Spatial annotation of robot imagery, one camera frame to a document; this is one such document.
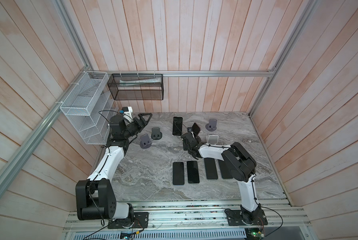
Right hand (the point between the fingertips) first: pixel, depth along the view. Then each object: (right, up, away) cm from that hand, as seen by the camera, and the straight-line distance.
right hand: (188, 140), depth 102 cm
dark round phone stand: (-23, +5, +1) cm, 23 cm away
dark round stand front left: (-29, -1, -4) cm, 30 cm away
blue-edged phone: (-7, -19, -12) cm, 24 cm away
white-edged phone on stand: (-7, +10, +5) cm, 13 cm away
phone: (+13, -16, -12) cm, 24 cm away
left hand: (-22, +13, -23) cm, 35 cm away
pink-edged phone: (+4, +8, -9) cm, 13 cm away
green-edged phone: (+2, -17, -12) cm, 21 cm away
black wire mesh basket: (-37, +39, +3) cm, 54 cm away
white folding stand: (+16, +1, -4) cm, 17 cm away
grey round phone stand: (+19, +11, +7) cm, 23 cm away
